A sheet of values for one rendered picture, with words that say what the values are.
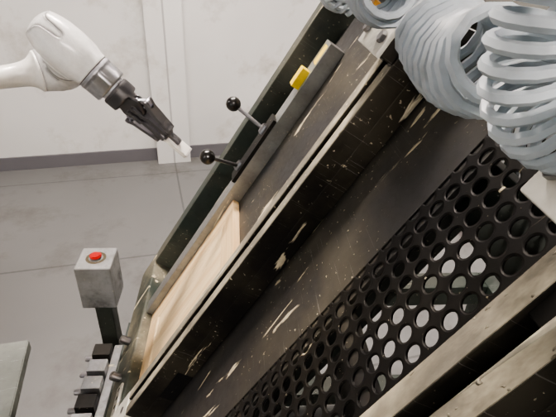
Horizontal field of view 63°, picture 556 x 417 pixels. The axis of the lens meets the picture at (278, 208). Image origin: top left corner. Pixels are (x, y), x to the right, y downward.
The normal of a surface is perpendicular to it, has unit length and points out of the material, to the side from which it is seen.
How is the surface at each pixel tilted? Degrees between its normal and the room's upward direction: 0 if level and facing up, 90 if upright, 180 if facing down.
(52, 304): 0
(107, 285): 90
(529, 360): 59
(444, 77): 68
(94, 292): 90
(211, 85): 90
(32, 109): 90
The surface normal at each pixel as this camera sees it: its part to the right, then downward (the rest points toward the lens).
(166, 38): 0.26, 0.52
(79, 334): 0.04, -0.85
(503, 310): -0.83, -0.44
